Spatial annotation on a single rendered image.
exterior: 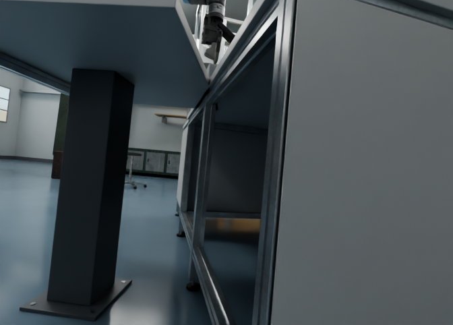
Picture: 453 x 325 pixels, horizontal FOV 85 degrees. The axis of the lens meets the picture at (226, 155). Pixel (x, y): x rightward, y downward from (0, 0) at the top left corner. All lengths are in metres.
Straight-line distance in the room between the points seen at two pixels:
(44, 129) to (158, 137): 4.09
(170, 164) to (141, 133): 2.64
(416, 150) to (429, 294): 0.24
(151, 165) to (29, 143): 5.49
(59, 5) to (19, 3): 0.09
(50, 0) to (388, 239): 0.75
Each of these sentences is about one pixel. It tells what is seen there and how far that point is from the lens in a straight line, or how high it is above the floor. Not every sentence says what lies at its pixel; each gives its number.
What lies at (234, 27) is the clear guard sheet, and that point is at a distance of 2.81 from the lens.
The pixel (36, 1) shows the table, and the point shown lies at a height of 0.83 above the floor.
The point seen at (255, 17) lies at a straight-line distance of 0.55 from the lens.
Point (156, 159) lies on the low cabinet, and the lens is 6.72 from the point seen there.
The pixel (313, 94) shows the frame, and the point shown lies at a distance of 0.38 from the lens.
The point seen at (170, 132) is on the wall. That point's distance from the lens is 8.61.
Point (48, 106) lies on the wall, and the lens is 10.87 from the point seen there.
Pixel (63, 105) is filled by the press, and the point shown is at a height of 1.31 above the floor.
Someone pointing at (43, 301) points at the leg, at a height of 0.01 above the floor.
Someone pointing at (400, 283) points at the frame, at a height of 0.38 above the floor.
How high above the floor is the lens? 0.54
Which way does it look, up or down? 2 degrees up
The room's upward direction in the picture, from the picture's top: 5 degrees clockwise
